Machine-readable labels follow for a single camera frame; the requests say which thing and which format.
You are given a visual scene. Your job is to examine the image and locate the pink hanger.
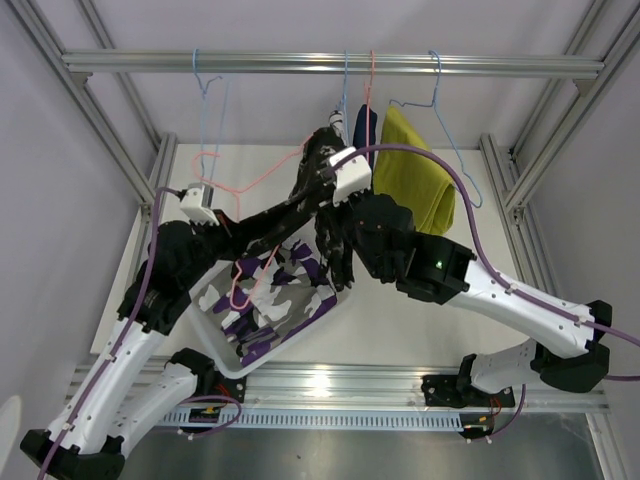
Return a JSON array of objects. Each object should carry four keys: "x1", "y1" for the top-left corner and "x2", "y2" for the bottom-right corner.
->
[
  {"x1": 364, "y1": 50, "x2": 376, "y2": 147},
  {"x1": 192, "y1": 143, "x2": 305, "y2": 309}
]

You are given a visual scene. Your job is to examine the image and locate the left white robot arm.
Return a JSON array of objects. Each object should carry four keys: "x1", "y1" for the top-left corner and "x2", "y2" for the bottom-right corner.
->
[{"x1": 20, "y1": 212, "x2": 247, "y2": 479}]

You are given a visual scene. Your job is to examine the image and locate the olive yellow trousers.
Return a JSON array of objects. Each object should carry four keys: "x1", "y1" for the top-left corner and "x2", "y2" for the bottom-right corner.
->
[{"x1": 372, "y1": 106, "x2": 458, "y2": 236}]

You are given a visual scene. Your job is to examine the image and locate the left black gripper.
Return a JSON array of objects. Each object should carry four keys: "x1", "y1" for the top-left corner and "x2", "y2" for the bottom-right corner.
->
[{"x1": 180, "y1": 209, "x2": 255, "y2": 289}]

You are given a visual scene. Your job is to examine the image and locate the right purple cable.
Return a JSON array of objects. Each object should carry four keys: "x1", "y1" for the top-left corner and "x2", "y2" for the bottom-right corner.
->
[{"x1": 329, "y1": 142, "x2": 640, "y2": 347}]

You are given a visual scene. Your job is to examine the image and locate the aluminium frame struts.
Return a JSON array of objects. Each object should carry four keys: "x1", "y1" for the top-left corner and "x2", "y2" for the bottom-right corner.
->
[
  {"x1": 479, "y1": 1, "x2": 639, "y2": 293},
  {"x1": 5, "y1": 1, "x2": 178, "y2": 218}
]

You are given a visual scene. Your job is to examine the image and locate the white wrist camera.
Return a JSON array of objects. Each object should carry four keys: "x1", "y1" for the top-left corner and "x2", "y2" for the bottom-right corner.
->
[
  {"x1": 319, "y1": 146, "x2": 372, "y2": 207},
  {"x1": 180, "y1": 183, "x2": 219, "y2": 226}
]

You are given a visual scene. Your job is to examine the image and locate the aluminium frame left struts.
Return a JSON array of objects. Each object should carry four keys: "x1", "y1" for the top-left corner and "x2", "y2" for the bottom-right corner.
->
[{"x1": 5, "y1": 1, "x2": 178, "y2": 218}]

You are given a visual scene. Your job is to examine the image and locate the grey slotted cable duct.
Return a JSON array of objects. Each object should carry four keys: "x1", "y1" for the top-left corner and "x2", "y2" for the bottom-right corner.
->
[{"x1": 158, "y1": 406, "x2": 493, "y2": 433}]

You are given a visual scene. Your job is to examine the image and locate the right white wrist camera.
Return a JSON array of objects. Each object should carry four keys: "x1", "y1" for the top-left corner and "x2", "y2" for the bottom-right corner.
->
[{"x1": 319, "y1": 146, "x2": 372, "y2": 207}]

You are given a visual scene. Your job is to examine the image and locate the grey white printed trousers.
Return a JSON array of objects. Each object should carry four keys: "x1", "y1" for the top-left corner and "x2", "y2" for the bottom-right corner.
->
[{"x1": 329, "y1": 110, "x2": 348, "y2": 144}]

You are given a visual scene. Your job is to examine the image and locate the aluminium frame right struts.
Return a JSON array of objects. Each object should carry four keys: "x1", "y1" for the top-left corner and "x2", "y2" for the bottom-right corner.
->
[{"x1": 479, "y1": 1, "x2": 639, "y2": 293}]

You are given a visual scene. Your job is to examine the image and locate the white plastic basket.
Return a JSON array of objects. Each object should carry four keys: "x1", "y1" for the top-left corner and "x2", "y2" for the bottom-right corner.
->
[{"x1": 184, "y1": 249, "x2": 351, "y2": 379}]

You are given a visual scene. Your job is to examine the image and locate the aluminium hanging rail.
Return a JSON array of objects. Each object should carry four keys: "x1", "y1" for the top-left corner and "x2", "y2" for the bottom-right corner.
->
[{"x1": 62, "y1": 49, "x2": 605, "y2": 80}]

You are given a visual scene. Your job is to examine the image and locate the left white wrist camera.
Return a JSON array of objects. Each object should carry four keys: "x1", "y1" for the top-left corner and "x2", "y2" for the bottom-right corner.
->
[{"x1": 180, "y1": 183, "x2": 219, "y2": 226}]

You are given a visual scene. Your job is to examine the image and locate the purple camouflage trousers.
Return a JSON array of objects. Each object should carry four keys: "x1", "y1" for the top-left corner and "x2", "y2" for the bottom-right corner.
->
[{"x1": 192, "y1": 238, "x2": 338, "y2": 366}]

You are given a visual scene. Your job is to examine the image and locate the navy blue trousers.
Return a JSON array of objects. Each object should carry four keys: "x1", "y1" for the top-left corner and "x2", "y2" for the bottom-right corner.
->
[{"x1": 353, "y1": 104, "x2": 378, "y2": 149}]

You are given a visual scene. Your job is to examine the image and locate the black white patterned trousers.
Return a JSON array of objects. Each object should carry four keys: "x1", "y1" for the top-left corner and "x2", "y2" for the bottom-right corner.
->
[{"x1": 219, "y1": 126, "x2": 357, "y2": 293}]

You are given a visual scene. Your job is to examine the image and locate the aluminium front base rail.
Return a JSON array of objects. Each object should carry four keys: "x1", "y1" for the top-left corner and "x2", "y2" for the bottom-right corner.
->
[{"x1": 64, "y1": 355, "x2": 611, "y2": 419}]

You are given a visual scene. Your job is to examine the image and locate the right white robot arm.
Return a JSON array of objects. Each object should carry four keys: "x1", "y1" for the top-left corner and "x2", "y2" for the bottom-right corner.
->
[{"x1": 343, "y1": 195, "x2": 612, "y2": 408}]

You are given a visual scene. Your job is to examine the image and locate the light blue hanger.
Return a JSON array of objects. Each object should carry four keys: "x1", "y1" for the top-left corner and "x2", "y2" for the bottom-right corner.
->
[
  {"x1": 388, "y1": 50, "x2": 484, "y2": 209},
  {"x1": 191, "y1": 47, "x2": 231, "y2": 181},
  {"x1": 335, "y1": 50, "x2": 349, "y2": 145}
]

